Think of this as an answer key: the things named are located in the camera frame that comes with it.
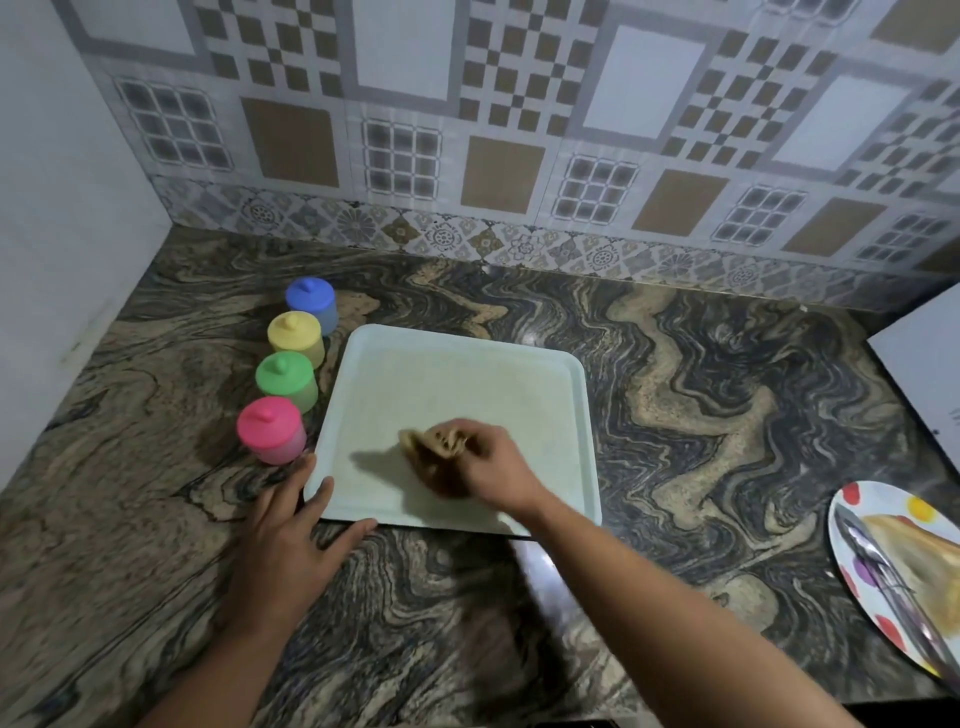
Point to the person's left middle finger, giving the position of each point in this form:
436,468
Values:
297,480

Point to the person's left thumb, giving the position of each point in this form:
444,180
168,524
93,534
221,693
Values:
352,531

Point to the person's left forearm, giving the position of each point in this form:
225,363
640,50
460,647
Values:
214,675

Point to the blue lidded jar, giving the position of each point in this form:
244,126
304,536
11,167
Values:
313,301

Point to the person's right fingers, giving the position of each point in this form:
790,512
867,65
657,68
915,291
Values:
450,435

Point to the white polka dot plate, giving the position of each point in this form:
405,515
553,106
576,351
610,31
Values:
862,570

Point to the green lidded jar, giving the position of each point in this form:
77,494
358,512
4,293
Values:
287,379

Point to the pink lidded jar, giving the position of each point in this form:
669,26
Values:
271,431

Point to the brown flatbread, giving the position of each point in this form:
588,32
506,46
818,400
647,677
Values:
431,465

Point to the metal tongs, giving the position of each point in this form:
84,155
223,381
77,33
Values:
892,592

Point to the person's right forearm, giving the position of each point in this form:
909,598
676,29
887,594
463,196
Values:
675,630

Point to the person's left hand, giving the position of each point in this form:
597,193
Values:
281,559

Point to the flatbread on plate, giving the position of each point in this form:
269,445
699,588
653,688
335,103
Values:
926,559

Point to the person's right hand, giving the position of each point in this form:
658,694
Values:
495,469

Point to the white rectangular tray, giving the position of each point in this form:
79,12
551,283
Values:
457,405

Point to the yellow lidded jar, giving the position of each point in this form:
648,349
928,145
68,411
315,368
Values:
297,337

